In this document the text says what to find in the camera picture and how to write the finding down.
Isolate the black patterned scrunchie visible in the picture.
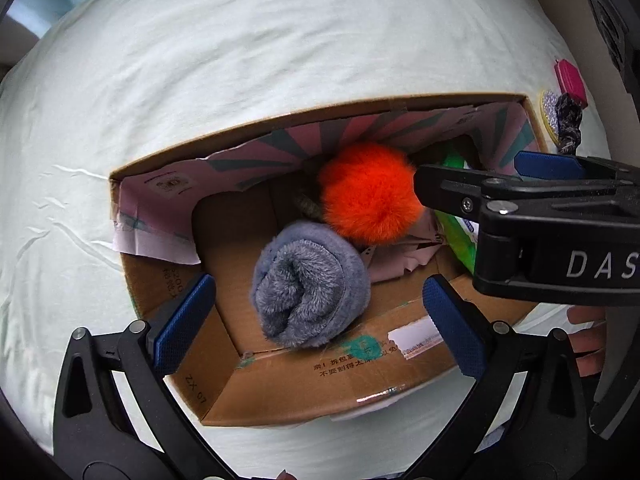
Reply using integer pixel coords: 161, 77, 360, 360
555, 93, 582, 156

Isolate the green wet wipes pack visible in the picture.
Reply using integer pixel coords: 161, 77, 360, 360
435, 148, 480, 274

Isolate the right hand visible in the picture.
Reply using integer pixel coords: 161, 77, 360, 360
566, 306, 606, 377

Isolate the grey fluffy rolled sock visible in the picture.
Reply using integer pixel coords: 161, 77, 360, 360
250, 221, 371, 348

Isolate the yellow silver round sponge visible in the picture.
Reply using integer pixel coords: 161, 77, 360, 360
538, 89, 560, 148

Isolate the orange fluffy plush ball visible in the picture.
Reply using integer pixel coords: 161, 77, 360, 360
318, 142, 424, 246

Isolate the cardboard box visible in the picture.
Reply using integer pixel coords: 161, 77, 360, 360
110, 93, 544, 427

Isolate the magenta zip pouch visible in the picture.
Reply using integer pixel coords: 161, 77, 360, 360
554, 58, 588, 110

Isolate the pale green bed sheet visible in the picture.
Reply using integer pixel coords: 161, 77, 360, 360
1, 0, 570, 450

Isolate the pink cloth in box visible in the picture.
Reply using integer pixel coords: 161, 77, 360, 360
360, 208, 445, 283

